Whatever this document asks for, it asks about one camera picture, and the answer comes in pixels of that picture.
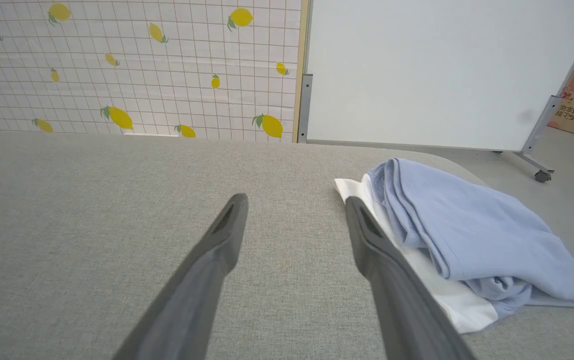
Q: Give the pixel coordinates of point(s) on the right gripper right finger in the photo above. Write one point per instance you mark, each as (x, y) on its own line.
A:
(397, 300)

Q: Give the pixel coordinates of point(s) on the light blue and white shirt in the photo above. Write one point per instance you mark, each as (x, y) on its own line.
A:
(467, 225)

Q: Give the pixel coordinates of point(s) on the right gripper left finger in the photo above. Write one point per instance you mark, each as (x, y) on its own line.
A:
(202, 280)

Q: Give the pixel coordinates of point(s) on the lemon print partition panel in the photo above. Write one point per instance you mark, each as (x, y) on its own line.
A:
(167, 50)

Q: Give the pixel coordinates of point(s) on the white rolling partition board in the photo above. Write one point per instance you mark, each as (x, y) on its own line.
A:
(442, 65)

